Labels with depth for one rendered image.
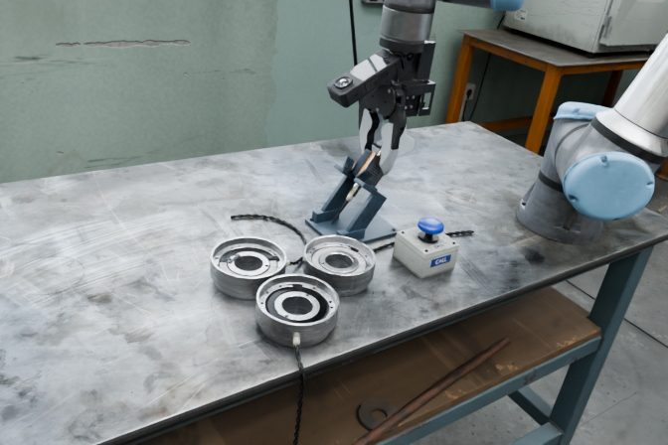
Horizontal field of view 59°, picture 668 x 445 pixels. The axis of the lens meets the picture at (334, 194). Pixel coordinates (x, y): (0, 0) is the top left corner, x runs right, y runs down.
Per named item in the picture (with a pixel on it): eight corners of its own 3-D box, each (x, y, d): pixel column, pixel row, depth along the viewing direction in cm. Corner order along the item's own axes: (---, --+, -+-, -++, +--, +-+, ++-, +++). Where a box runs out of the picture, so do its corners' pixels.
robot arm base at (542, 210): (550, 198, 120) (565, 154, 116) (615, 234, 109) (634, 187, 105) (499, 212, 112) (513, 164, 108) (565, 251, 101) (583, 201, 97)
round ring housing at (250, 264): (221, 309, 77) (222, 283, 75) (202, 264, 85) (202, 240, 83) (295, 296, 81) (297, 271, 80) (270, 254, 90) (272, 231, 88)
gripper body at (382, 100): (430, 119, 94) (445, 44, 88) (389, 125, 89) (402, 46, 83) (400, 103, 99) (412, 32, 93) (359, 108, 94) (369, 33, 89)
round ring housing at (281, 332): (256, 296, 80) (258, 271, 79) (333, 300, 81) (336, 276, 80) (251, 349, 71) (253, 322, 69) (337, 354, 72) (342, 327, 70)
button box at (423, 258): (420, 279, 88) (426, 252, 86) (392, 255, 94) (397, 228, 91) (459, 267, 93) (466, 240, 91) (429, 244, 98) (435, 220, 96)
